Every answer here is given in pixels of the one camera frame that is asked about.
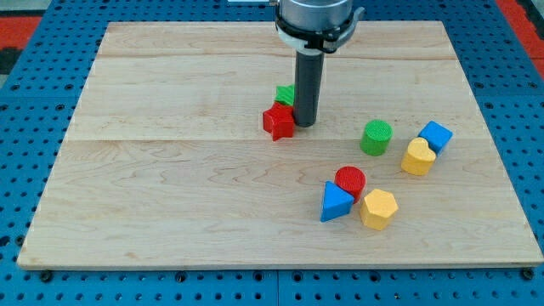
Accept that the red star block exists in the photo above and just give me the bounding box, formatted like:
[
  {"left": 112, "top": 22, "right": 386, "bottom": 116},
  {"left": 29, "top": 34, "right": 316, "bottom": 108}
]
[{"left": 263, "top": 101, "right": 295, "bottom": 141}]

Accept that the green cylinder block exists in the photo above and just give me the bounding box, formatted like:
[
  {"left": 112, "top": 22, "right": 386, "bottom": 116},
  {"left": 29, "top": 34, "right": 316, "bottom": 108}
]
[{"left": 360, "top": 119, "right": 393, "bottom": 156}]

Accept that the yellow hexagon block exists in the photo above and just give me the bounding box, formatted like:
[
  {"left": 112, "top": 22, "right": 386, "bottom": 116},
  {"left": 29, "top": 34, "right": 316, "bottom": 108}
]
[{"left": 360, "top": 189, "right": 399, "bottom": 230}]

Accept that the blue triangle block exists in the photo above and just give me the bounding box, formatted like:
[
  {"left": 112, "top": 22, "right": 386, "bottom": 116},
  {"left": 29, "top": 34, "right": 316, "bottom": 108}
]
[{"left": 320, "top": 181, "right": 354, "bottom": 222}]

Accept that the yellow heart block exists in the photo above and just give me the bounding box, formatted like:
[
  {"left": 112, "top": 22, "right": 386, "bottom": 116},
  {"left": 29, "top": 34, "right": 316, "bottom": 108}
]
[{"left": 400, "top": 137, "right": 437, "bottom": 176}]

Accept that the blue perforated table panel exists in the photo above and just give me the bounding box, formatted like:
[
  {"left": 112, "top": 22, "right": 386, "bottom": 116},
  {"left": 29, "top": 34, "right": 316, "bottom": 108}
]
[{"left": 1, "top": 1, "right": 543, "bottom": 305}]

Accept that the blue cube block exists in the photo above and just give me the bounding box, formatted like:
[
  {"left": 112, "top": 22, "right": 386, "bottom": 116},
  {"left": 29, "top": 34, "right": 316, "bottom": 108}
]
[{"left": 418, "top": 121, "right": 453, "bottom": 156}]

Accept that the light wooden board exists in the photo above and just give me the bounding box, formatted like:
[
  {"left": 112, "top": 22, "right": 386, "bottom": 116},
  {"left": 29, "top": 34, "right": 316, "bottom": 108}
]
[{"left": 17, "top": 21, "right": 543, "bottom": 271}]

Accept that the red cylinder block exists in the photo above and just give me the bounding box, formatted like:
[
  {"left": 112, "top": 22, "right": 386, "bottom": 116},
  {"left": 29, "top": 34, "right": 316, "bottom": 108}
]
[{"left": 334, "top": 166, "right": 366, "bottom": 204}]

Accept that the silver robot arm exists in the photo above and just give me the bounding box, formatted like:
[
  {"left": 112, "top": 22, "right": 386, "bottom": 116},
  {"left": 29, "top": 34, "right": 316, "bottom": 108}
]
[{"left": 275, "top": 0, "right": 366, "bottom": 56}]

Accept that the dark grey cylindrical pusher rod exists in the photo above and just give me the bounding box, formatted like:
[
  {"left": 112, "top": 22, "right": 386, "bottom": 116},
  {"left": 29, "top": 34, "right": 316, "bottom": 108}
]
[{"left": 293, "top": 53, "right": 325, "bottom": 128}]

